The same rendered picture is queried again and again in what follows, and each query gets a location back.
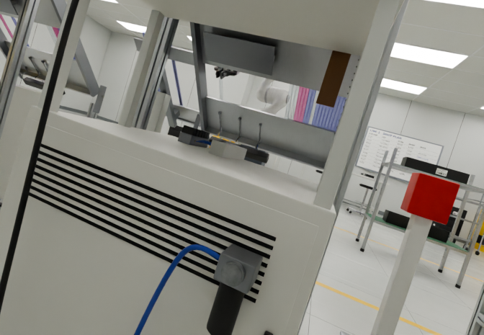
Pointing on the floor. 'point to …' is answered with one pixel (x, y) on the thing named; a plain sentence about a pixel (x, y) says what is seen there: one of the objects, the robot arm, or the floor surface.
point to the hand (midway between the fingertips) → (220, 73)
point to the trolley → (471, 222)
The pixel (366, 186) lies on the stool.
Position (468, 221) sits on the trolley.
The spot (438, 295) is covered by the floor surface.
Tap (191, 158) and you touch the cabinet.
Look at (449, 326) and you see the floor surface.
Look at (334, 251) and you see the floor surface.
